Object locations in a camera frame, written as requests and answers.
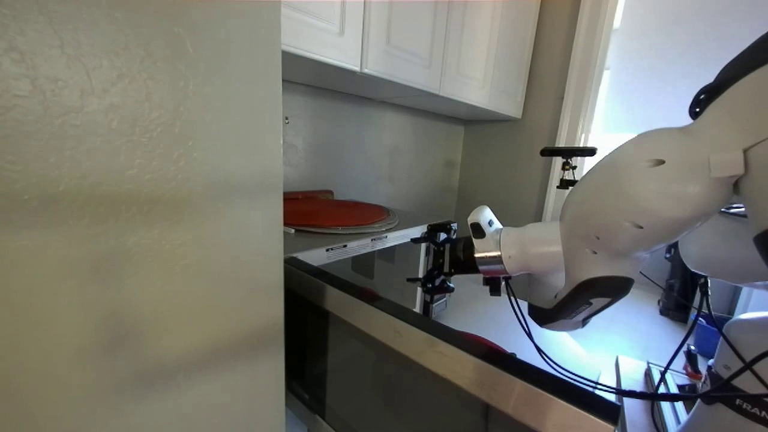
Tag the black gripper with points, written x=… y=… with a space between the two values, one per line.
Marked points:
x=465 y=254

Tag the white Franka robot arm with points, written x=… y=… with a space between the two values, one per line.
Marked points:
x=639 y=193

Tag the black stainless microwave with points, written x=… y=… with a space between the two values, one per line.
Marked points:
x=385 y=351

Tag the red round placemat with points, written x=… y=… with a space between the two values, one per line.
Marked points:
x=337 y=214

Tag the black stand with clamp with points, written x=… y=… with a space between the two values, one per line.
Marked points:
x=568 y=152

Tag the black equipment box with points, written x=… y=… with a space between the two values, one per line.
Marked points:
x=679 y=279

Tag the blue container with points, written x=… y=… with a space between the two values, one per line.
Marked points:
x=709 y=336

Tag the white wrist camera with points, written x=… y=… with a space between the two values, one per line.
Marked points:
x=483 y=222

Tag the white wall cabinets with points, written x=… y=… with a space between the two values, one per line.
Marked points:
x=399 y=36

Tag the white window frame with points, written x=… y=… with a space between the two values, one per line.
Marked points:
x=579 y=79

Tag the aluminium profile frame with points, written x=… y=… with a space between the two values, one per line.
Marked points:
x=649 y=399

